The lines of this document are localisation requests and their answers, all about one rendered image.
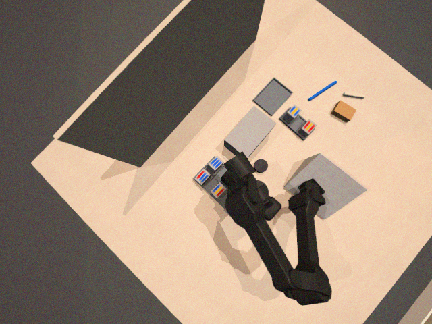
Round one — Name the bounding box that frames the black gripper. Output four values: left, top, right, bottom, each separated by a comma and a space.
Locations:
221, 170, 281, 221

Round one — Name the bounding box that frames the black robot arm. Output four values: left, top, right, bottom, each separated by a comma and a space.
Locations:
224, 152, 332, 306

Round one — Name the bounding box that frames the grey flat panel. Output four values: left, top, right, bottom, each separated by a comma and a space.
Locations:
53, 0, 265, 167

